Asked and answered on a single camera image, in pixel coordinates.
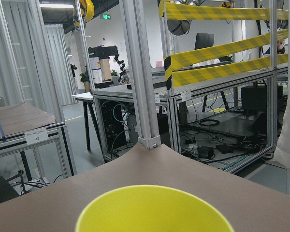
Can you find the yellow plastic cup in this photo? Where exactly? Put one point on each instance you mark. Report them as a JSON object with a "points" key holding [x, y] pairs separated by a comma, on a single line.
{"points": [[150, 208]]}

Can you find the yellow black hazard tape barrier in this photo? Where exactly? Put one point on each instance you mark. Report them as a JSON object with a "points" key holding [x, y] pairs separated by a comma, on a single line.
{"points": [[175, 74]]}

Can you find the neighbouring brown work table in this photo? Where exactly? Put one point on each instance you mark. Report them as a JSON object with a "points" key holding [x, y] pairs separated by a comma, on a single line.
{"points": [[24, 126]]}

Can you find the aluminium frame post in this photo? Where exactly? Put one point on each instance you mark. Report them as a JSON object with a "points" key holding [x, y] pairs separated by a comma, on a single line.
{"points": [[141, 77]]}

